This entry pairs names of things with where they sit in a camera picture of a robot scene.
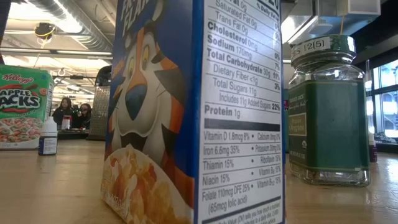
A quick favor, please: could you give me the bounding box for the green-lidded oregano glass jar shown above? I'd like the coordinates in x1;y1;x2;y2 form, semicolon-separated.
287;34;371;188

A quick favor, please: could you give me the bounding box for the black ceiling device yellow cable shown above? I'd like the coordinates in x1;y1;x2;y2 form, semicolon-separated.
33;21;57;40

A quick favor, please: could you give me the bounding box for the purple white-capped dropper bottle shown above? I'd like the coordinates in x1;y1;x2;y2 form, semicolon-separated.
369;132;378;163

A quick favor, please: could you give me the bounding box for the metal box grater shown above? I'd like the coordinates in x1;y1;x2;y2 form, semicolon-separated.
88;65;112;141

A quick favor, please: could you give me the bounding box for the white container red top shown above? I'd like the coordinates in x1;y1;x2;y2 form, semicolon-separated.
61;114;72;131

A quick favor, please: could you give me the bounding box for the blue Frosted Flakes cereal box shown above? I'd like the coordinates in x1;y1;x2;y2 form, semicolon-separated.
99;0;286;224

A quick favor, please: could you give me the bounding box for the person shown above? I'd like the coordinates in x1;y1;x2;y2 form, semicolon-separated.
52;96;75;130
74;103;93;130

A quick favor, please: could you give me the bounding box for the white ceiling-mounted box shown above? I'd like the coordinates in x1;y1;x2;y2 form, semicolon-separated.
336;0;382;18

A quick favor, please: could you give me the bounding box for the dark background desk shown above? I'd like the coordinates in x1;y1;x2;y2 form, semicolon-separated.
57;129;91;140

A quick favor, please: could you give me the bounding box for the linear ceiling light track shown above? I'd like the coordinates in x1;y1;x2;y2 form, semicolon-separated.
0;46;113;60

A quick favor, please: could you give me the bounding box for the green Apple Jacks cereal box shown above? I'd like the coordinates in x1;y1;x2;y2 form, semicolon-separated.
0;64;55;151

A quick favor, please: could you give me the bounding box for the blue-label white-capped dropper bottle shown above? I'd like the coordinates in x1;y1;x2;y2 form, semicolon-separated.
37;116;59;156

